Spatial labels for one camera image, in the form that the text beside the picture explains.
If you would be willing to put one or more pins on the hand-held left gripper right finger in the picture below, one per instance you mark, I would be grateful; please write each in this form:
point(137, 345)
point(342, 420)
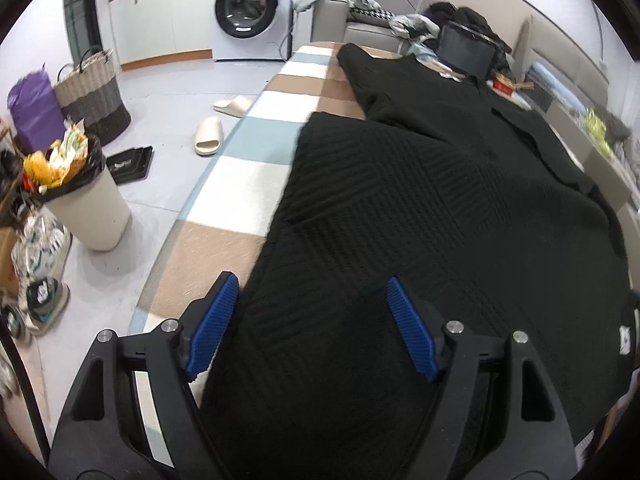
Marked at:
point(410, 330)

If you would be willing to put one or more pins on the grey crumpled garment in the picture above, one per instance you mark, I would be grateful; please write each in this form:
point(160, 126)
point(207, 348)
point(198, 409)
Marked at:
point(415, 25)

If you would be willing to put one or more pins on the grey sofa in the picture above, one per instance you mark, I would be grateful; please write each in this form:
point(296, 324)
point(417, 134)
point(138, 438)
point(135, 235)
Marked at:
point(360, 31)

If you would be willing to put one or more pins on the folded light blue cloths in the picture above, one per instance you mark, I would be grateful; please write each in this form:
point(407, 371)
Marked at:
point(555, 85)

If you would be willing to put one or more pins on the houndstooth cloth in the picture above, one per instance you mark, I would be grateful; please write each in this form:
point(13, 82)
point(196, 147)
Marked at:
point(372, 12)

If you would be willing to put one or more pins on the black plastic tray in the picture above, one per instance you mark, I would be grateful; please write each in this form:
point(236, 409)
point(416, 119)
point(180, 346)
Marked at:
point(129, 164)

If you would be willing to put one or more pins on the grey upholstered bench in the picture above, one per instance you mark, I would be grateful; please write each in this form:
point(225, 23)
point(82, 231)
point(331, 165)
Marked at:
point(560, 47)

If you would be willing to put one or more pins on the black teal sneaker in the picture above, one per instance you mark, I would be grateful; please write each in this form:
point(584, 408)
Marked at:
point(45, 305)

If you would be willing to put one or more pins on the red snack packet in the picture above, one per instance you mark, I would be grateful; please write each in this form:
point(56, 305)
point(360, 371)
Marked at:
point(505, 82)

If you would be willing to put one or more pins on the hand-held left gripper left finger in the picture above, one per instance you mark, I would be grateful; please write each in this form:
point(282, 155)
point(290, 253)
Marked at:
point(212, 325)

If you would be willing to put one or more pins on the black knit sweater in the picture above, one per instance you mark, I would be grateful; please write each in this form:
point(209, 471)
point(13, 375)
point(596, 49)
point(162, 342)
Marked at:
point(425, 185)

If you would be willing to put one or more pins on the wooden shoe rack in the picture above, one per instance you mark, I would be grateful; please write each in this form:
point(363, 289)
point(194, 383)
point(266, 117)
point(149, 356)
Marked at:
point(7, 180)

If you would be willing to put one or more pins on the cream trash bin black liner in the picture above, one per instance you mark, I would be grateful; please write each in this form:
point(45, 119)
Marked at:
point(90, 210)

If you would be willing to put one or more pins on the yellow green toy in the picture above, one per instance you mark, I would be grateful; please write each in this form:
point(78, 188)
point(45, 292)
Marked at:
point(599, 130)

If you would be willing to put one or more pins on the black jacket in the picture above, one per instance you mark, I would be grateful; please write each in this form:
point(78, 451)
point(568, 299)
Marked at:
point(472, 17)

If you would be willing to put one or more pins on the white floor cabinet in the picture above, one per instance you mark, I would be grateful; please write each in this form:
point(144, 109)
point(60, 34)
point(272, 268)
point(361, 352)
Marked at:
point(160, 20)

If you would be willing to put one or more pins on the white sneakers pair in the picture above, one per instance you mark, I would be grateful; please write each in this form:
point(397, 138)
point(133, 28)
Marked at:
point(42, 250)

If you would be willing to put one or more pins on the dark grey cloth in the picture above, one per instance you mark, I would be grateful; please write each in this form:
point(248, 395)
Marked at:
point(617, 127)

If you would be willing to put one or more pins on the white washing machine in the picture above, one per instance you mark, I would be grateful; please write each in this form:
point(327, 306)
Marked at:
point(250, 5)

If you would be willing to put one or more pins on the woven two-tone basket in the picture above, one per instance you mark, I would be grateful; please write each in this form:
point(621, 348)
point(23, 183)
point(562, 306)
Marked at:
point(90, 95)

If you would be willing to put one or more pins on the cream slipper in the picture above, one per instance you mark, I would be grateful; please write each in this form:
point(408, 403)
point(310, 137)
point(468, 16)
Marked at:
point(209, 136)
point(234, 106)

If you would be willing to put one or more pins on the crumpled yellow wrappers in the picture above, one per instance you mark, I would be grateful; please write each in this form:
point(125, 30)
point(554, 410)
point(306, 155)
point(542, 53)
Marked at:
point(55, 160)

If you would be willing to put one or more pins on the purple bag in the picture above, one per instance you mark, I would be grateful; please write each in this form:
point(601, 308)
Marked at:
point(32, 110)

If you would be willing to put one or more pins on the checked beige blue blanket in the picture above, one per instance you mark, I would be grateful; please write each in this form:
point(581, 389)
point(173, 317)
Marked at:
point(240, 180)

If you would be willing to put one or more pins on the dark glass door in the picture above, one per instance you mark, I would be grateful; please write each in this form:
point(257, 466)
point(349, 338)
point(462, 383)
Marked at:
point(80, 10)

